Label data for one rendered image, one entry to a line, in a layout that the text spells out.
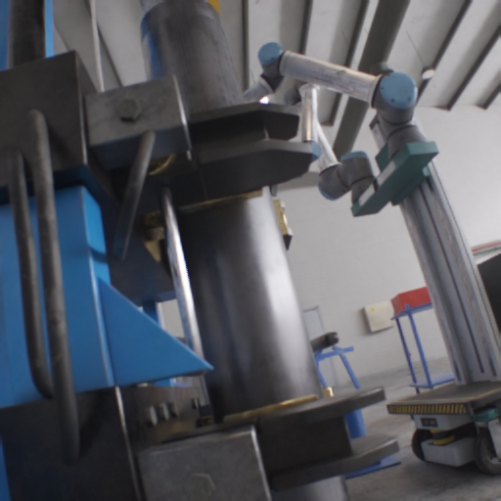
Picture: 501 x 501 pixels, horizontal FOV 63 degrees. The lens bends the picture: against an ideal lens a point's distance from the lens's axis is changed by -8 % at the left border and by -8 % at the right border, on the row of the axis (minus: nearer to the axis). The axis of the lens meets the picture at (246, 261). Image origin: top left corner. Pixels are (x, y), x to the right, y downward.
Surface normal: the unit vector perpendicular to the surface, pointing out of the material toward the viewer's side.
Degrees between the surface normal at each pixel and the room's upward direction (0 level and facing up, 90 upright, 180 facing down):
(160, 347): 90
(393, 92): 93
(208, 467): 90
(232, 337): 90
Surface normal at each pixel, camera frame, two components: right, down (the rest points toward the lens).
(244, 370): -0.29, -0.20
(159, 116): -0.01, -0.28
